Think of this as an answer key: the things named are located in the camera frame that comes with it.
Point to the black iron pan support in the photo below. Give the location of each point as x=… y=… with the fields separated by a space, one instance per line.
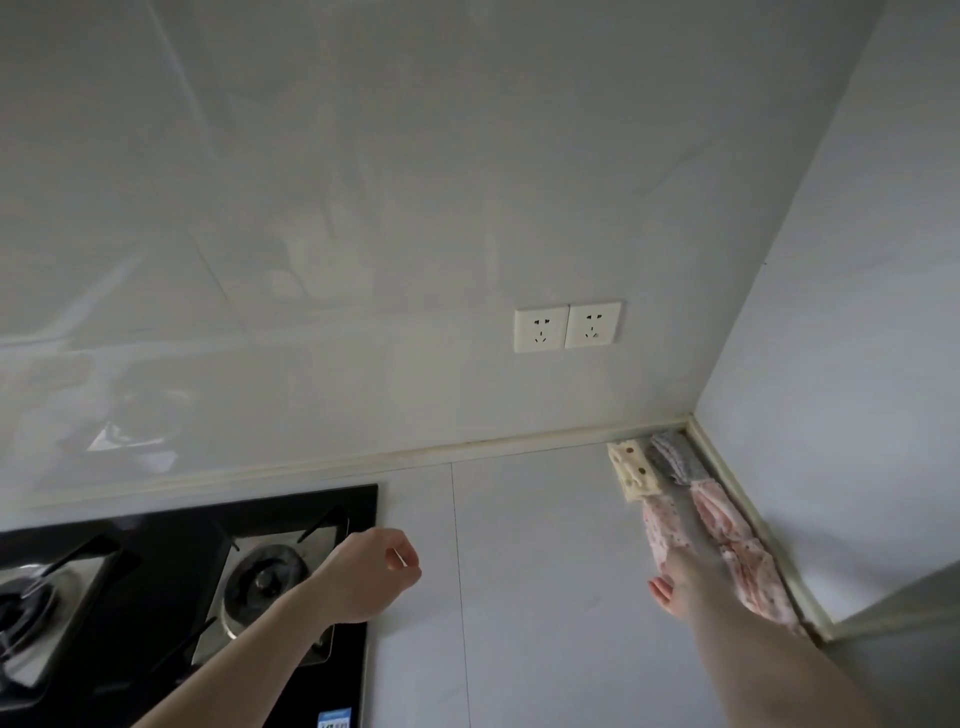
x=90 y=559

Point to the white wall socket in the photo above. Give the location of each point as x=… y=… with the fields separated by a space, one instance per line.
x=594 y=325
x=541 y=329

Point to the person's right thumb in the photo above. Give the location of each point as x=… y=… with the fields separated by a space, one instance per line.
x=659 y=592

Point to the person's left hand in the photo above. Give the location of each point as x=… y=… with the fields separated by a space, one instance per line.
x=360 y=577

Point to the yellow cheese pattern cloth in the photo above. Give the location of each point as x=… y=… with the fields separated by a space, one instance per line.
x=636 y=469

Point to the cream counter sealing strip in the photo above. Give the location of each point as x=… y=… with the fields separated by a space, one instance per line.
x=525 y=443

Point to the black glass gas stove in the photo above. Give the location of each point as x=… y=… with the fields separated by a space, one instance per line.
x=172 y=555

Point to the thin white stick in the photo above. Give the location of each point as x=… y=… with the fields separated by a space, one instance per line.
x=400 y=558

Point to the grey patterned cloth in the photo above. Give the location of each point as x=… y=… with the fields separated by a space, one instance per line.
x=679 y=457

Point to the person's right forearm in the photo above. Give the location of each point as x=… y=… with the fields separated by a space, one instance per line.
x=772 y=664

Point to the person's left fingers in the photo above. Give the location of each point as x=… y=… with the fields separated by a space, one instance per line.
x=409 y=574

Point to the person's left forearm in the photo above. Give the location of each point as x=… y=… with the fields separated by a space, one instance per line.
x=247 y=652

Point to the blue label sticker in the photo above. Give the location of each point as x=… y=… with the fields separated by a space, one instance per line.
x=335 y=718

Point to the pink dotted fabric sleeve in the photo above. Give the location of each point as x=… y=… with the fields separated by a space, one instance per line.
x=742 y=555
x=660 y=529

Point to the round metal stove burner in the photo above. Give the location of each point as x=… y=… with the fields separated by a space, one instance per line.
x=264 y=581
x=22 y=607

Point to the person's right hand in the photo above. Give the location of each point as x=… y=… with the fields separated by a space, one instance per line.
x=673 y=586

